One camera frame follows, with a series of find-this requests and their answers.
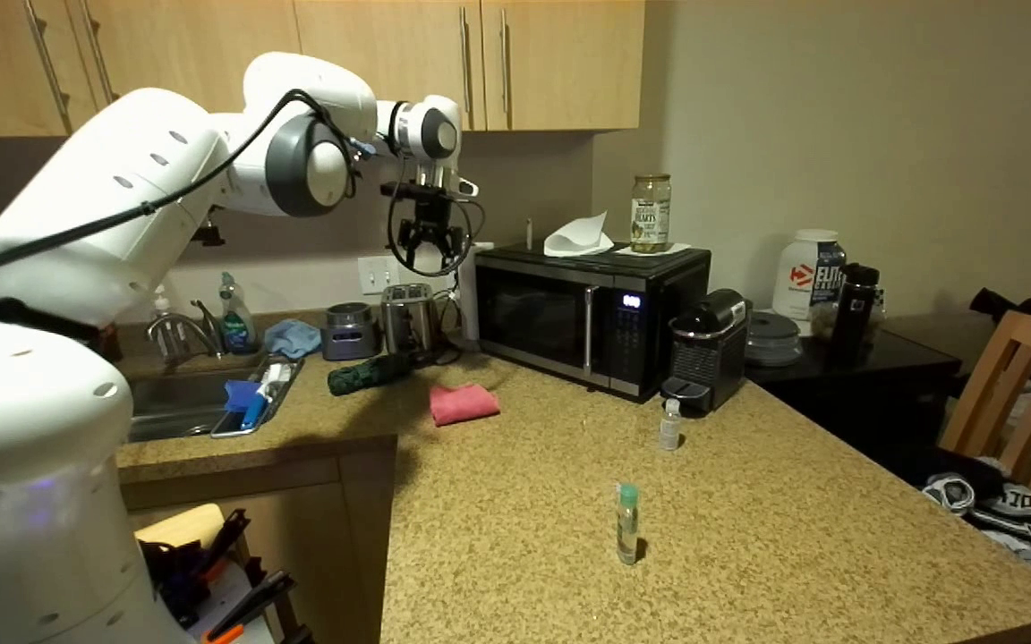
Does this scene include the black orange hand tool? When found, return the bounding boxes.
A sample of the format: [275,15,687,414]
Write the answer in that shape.
[134,506,313,644]

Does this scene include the white soap pump bottle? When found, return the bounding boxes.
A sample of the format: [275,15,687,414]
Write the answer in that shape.
[144,284,182,352]

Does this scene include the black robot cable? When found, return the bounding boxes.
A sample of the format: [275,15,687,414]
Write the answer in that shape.
[0,83,491,290]

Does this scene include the blue cloth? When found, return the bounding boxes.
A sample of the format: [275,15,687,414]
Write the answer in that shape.
[260,314,325,365]

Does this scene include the silver toaster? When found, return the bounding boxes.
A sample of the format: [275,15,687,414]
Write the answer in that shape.
[378,284,443,357]

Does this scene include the wooden base cabinet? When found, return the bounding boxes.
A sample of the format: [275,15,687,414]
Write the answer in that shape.
[108,445,399,644]

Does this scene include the clear plastic bottle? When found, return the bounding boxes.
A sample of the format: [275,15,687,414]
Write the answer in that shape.
[810,237,849,342]

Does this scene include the black white patterned item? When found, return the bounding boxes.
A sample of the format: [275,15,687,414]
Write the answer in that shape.
[921,447,1031,570]

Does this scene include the black round pot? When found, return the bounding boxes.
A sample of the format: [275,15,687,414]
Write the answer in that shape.
[319,299,381,365]

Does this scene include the white jug red label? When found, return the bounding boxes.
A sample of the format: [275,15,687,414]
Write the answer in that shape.
[774,227,842,339]

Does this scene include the pink towel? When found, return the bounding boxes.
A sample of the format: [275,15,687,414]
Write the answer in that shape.
[423,379,505,429]

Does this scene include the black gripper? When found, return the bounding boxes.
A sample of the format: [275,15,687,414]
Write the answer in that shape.
[381,175,474,278]

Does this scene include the black coffee maker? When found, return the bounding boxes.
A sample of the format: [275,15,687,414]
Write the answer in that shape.
[657,285,755,422]

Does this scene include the small clear bottle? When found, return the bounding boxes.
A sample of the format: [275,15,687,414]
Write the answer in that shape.
[653,396,683,453]

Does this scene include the black microwave oven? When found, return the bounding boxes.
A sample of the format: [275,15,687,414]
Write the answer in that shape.
[473,242,717,403]

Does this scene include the black cloth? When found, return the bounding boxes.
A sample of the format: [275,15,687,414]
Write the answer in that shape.
[968,284,1031,332]

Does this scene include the green dish soap bottle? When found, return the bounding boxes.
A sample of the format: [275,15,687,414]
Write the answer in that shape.
[214,267,258,357]

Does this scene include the stainless steel sink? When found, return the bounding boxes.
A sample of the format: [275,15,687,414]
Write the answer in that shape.
[119,363,305,447]

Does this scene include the wooden upper cabinets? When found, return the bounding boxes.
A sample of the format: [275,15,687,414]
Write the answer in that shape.
[0,0,650,140]

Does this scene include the black side table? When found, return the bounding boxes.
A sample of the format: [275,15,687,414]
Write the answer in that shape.
[750,322,966,463]

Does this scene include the blue dish soap bottle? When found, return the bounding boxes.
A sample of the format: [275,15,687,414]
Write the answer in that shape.
[223,357,298,436]

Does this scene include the dark round lid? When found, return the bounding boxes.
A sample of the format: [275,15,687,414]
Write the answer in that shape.
[739,305,806,371]

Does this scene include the black water bottle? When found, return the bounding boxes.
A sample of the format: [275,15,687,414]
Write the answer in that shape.
[832,260,885,363]

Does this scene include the metal faucet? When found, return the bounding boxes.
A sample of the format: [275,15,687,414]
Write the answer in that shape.
[147,298,226,365]

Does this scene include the wooden slatted chair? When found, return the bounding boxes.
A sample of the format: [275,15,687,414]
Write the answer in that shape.
[934,309,1031,540]

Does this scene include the white wall outlet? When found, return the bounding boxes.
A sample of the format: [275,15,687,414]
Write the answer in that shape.
[354,250,399,298]

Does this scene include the green hand sanitizer bottle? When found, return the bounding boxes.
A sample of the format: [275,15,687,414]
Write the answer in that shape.
[610,479,644,565]

